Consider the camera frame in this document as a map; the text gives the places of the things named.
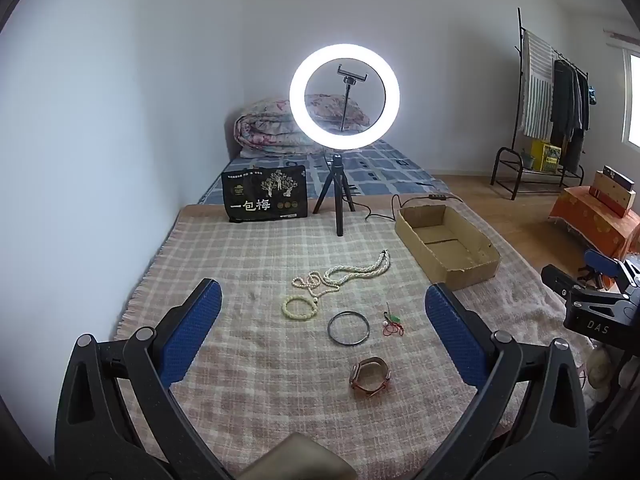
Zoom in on dark hanging clothes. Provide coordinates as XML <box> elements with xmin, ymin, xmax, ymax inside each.
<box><xmin>549</xmin><ymin>58</ymin><xmax>591</xmax><ymax>172</ymax></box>

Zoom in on orange cloth covered table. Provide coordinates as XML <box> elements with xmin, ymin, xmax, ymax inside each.
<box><xmin>548</xmin><ymin>185</ymin><xmax>640</xmax><ymax>262</ymax></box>

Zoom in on dark flat box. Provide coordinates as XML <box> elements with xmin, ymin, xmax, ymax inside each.
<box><xmin>602</xmin><ymin>164</ymin><xmax>637</xmax><ymax>187</ymax></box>

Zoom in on brown leather watch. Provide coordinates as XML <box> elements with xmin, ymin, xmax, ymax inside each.
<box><xmin>348</xmin><ymin>356</ymin><xmax>392</xmax><ymax>399</ymax></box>

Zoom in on black printed bag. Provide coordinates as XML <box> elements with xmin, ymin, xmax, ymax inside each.
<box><xmin>221</xmin><ymin>164</ymin><xmax>309</xmax><ymax>224</ymax></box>

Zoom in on cardboard box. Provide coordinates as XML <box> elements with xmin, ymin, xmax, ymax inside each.
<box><xmin>394</xmin><ymin>204</ymin><xmax>502</xmax><ymax>291</ymax></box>

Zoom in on black clothes rack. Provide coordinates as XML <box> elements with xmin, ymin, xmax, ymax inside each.
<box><xmin>489</xmin><ymin>7</ymin><xmax>594</xmax><ymax>202</ymax></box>

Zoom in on pale green bead bracelet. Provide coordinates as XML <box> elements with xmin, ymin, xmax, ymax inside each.
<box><xmin>281</xmin><ymin>295</ymin><xmax>321</xmax><ymax>320</ymax></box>

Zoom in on plaid blanket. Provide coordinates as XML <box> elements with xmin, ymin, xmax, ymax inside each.
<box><xmin>116</xmin><ymin>192</ymin><xmax>597</xmax><ymax>480</ymax></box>

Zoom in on beige rounded object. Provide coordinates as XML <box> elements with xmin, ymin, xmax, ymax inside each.
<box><xmin>585</xmin><ymin>347</ymin><xmax>617</xmax><ymax>402</ymax></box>

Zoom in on folded floral quilt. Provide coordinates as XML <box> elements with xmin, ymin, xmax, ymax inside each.
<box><xmin>233</xmin><ymin>98</ymin><xmax>327</xmax><ymax>159</ymax></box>

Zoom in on tan wooden box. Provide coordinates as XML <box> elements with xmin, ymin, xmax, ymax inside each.
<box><xmin>588</xmin><ymin>170</ymin><xmax>637</xmax><ymax>219</ymax></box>

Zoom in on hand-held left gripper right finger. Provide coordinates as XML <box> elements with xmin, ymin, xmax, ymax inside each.
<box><xmin>424</xmin><ymin>282</ymin><xmax>592</xmax><ymax>462</ymax></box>

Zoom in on white ring light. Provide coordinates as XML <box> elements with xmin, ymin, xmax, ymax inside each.
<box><xmin>289</xmin><ymin>44</ymin><xmax>401</xmax><ymax>155</ymax></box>

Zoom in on black power cable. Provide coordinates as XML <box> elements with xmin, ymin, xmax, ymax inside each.
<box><xmin>355</xmin><ymin>192</ymin><xmax>464</xmax><ymax>222</ymax></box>

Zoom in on window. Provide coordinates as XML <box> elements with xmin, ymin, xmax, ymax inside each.
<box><xmin>622</xmin><ymin>49</ymin><xmax>640</xmax><ymax>149</ymax></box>

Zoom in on floral pillow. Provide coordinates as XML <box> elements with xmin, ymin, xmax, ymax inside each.
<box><xmin>304</xmin><ymin>93</ymin><xmax>371</xmax><ymax>129</ymax></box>

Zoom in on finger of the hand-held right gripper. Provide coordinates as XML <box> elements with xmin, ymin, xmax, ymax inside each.
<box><xmin>541</xmin><ymin>264</ymin><xmax>592</xmax><ymax>307</ymax></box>
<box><xmin>584</xmin><ymin>248</ymin><xmax>640</xmax><ymax>288</ymax></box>

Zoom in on small pearl necklace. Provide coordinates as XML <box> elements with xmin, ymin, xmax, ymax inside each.
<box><xmin>292</xmin><ymin>270</ymin><xmax>346</xmax><ymax>297</ymax></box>

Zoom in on small black floor tripod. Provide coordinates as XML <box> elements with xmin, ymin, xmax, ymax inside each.
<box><xmin>578</xmin><ymin>265</ymin><xmax>609</xmax><ymax>289</ymax></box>

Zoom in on yellow box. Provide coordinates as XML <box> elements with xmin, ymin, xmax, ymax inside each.
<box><xmin>529</xmin><ymin>139</ymin><xmax>563</xmax><ymax>174</ymax></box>

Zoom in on red string charm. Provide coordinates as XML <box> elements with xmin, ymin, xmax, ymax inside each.
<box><xmin>380</xmin><ymin>302</ymin><xmax>407</xmax><ymax>337</ymax></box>

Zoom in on striped towel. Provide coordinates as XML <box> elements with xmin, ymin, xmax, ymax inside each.
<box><xmin>519</xmin><ymin>29</ymin><xmax>555</xmax><ymax>140</ymax></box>

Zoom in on long pearl necklace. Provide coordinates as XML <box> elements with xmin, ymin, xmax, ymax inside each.
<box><xmin>324</xmin><ymin>249</ymin><xmax>392</xmax><ymax>286</ymax></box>

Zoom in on black bangle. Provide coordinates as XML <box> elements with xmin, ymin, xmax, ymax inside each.
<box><xmin>327</xmin><ymin>311</ymin><xmax>372</xmax><ymax>347</ymax></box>

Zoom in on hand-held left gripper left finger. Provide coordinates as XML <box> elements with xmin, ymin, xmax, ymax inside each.
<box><xmin>54</xmin><ymin>277</ymin><xmax>223</xmax><ymax>462</ymax></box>

